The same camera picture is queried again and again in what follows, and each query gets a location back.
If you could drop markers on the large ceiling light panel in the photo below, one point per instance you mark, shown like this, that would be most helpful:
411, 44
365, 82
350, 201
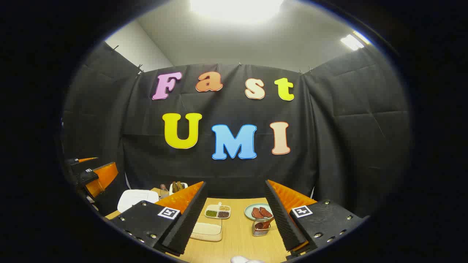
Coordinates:
237, 7

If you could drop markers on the pale green plate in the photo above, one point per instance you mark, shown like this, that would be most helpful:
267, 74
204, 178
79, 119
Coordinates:
248, 211

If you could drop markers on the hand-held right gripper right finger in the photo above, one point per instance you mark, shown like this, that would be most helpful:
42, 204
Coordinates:
283, 223

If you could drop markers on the white divided bean dish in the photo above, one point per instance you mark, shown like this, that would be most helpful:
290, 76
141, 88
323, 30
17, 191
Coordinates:
218, 211

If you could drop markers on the clear glass tray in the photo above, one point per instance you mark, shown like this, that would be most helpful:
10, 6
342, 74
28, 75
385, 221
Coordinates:
206, 237

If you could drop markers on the white toaster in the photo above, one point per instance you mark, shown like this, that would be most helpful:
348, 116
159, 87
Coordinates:
172, 190

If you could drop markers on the brown wooden spoon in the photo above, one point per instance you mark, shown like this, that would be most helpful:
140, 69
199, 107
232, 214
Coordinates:
265, 223

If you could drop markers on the black backdrop cloth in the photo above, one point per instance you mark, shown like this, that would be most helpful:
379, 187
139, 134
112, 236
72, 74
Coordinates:
226, 175

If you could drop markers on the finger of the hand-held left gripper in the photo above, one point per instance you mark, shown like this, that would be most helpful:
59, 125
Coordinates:
86, 171
72, 162

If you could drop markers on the red-brown sausage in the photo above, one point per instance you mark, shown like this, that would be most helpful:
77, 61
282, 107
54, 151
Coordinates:
265, 212
256, 213

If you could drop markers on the small ceiling light panel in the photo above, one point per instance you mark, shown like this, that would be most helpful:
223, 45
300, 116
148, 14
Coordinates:
353, 41

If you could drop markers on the white rice heap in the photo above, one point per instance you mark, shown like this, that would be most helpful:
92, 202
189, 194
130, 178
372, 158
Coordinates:
206, 229

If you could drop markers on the brown toast slice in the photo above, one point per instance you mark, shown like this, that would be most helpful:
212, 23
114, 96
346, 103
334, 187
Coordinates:
174, 186
180, 186

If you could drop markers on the clear plastic water bottle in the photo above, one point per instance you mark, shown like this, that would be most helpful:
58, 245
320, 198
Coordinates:
164, 191

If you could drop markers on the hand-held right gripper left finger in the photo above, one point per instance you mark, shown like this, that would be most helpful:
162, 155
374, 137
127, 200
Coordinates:
186, 223

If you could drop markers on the white rice cooker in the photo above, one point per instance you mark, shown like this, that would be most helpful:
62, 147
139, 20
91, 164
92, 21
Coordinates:
137, 199

